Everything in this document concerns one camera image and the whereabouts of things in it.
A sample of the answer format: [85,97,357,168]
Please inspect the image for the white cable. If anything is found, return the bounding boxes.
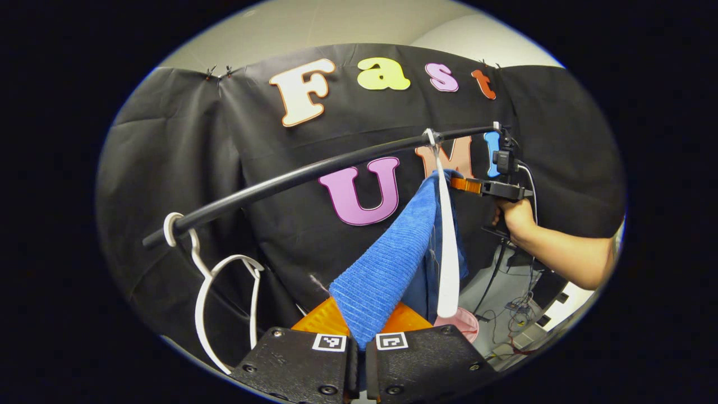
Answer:
[517,163,540,225]

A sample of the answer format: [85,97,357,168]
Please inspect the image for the black backdrop cloth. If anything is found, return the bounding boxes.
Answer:
[96,44,626,365]

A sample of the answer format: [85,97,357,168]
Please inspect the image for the black clothes rack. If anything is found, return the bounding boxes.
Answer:
[142,125,504,315]

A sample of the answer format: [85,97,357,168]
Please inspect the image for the blue knit shirt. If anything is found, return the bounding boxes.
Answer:
[329,170,469,351]

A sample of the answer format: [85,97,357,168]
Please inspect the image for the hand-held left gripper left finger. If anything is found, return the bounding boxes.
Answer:
[232,296,360,404]

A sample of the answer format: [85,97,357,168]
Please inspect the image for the bundle of floor cables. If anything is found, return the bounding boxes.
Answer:
[474,247,567,368]

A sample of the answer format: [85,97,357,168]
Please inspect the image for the white plastic hanger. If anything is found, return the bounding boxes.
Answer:
[424,128,461,319]
[163,212,264,375]

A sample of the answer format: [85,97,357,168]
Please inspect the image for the pink laundry hamper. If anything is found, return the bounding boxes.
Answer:
[434,306,480,344]

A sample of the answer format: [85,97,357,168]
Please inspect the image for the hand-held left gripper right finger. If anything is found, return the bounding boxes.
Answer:
[365,302,500,404]

